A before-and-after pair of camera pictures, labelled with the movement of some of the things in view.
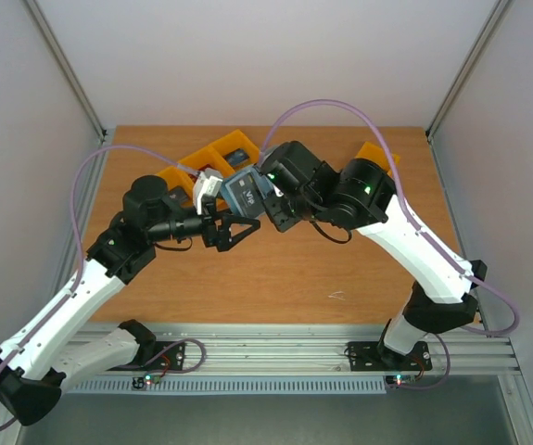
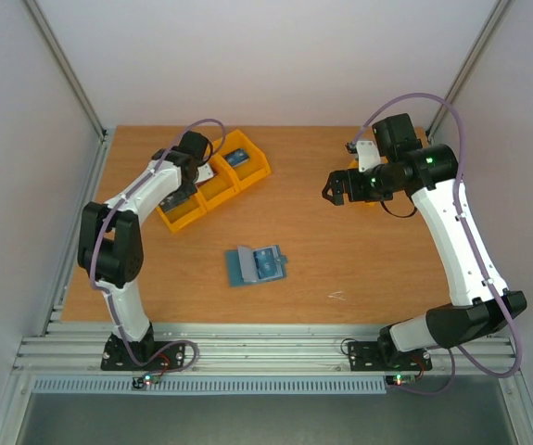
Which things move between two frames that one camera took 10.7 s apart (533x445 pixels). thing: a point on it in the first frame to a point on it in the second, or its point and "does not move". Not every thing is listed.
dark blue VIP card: (247, 196) to (265, 262)
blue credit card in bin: (236, 157) does not move
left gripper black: (221, 237) to (193, 189)
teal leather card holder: (246, 194) to (241, 265)
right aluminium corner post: (492, 21) does not move
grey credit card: (178, 195) does not move
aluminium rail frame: (323, 350) does not move
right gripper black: (274, 209) to (350, 186)
